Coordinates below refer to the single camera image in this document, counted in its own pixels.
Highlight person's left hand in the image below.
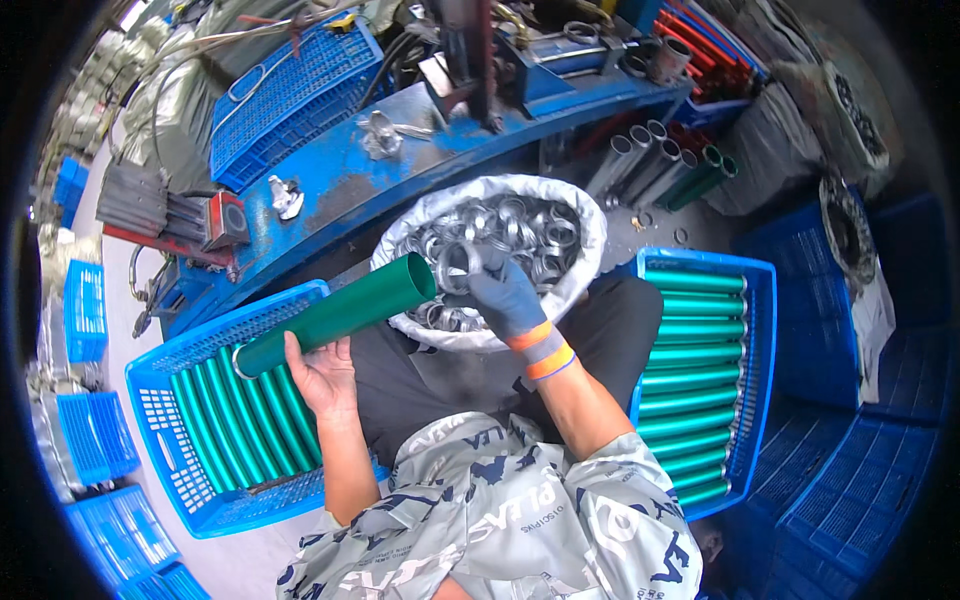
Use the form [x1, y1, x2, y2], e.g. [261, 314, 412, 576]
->
[284, 330, 361, 423]

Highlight person's right hand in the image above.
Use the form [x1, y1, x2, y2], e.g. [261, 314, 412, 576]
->
[448, 246, 550, 344]

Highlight silver metal ring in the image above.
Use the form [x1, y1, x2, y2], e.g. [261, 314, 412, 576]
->
[435, 240, 486, 298]

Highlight green metal tube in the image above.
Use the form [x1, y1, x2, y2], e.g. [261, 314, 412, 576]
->
[231, 252, 438, 381]

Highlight heap of metal rings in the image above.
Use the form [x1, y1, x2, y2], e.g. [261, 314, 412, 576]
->
[396, 192, 585, 333]

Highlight white woven sack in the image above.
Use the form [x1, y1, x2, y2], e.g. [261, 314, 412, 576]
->
[370, 174, 609, 354]

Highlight person's legs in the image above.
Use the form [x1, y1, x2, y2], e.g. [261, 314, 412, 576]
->
[348, 273, 666, 468]

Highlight blue metal machine table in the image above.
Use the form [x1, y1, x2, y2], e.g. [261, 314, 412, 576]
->
[159, 66, 696, 340]

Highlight crumpled silver metal part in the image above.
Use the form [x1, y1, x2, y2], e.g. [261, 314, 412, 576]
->
[355, 110, 435, 161]

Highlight bundle of silver tubes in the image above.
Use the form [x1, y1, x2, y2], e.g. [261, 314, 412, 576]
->
[583, 118, 700, 213]

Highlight blue hydraulic machine block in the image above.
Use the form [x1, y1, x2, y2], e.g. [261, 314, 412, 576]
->
[495, 18, 631, 121]

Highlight small silver metal part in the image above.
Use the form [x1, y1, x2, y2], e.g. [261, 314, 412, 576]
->
[267, 174, 306, 222]

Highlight dark press machine column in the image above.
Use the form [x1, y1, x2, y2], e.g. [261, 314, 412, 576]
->
[418, 0, 505, 135]

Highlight dark green tube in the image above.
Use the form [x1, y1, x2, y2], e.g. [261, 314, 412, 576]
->
[667, 155, 741, 213]
[661, 144, 723, 211]

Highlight row of green tubes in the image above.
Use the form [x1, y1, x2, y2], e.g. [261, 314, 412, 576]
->
[169, 343, 325, 496]
[636, 268, 749, 509]

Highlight person's body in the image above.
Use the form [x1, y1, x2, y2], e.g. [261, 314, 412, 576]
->
[276, 411, 704, 600]

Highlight blue perforated plastic crate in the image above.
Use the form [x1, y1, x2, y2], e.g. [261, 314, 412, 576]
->
[208, 16, 386, 195]

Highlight grey metal cylinder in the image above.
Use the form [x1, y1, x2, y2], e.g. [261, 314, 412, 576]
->
[647, 35, 693, 86]

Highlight stack of red tubes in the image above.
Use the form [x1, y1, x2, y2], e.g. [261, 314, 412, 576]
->
[651, 0, 757, 103]

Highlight red and grey motor block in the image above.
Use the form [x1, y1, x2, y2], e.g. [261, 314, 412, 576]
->
[96, 159, 253, 260]

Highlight grey tarpaulin cover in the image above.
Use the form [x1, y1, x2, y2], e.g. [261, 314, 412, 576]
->
[118, 0, 316, 192]

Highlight sack of metal rings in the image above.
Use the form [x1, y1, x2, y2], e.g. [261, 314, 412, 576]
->
[817, 174, 898, 406]
[771, 58, 892, 198]

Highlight stack of empty blue crates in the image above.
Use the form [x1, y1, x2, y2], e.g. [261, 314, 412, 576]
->
[705, 193, 955, 600]

